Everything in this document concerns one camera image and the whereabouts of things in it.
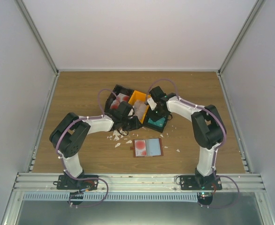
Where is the brown leather card holder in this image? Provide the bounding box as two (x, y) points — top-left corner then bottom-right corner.
(130, 138), (164, 158)

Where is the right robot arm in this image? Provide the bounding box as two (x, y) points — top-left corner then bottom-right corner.
(147, 86), (226, 190)

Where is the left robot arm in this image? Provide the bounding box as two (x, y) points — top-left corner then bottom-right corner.
(49, 102), (142, 189)

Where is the white patterned card stack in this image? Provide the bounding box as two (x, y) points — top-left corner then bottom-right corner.
(133, 100), (148, 120)

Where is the teal card stack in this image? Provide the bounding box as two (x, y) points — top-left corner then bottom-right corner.
(148, 118), (166, 128)

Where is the red circle card stack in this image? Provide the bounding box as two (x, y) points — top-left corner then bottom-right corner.
(110, 93), (130, 109)

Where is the black bin with teal cards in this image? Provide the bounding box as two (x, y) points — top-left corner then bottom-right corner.
(143, 109), (168, 133)

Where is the black bin with red cards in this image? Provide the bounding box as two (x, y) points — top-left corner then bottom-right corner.
(104, 84), (134, 113)

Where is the orange bin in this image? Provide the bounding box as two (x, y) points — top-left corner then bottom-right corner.
(128, 90), (149, 124)

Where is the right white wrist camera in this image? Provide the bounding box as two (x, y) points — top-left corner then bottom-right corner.
(147, 97), (157, 111)

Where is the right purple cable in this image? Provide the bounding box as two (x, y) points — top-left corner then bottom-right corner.
(145, 79), (227, 179)

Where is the purple cable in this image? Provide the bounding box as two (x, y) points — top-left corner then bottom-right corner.
(55, 88), (119, 181)
(145, 79), (227, 179)

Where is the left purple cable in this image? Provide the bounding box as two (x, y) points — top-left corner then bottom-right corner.
(55, 88), (119, 181)

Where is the grey slotted cable duct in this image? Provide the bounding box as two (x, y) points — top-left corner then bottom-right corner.
(23, 192), (198, 203)

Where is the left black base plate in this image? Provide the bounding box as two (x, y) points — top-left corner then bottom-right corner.
(52, 174), (99, 208)

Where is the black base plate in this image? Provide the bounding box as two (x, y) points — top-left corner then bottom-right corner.
(52, 174), (99, 208)
(175, 174), (222, 207)

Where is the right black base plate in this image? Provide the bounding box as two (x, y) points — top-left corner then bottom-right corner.
(175, 174), (222, 207)

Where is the aluminium rail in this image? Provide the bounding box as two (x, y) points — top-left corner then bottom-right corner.
(13, 173), (266, 193)

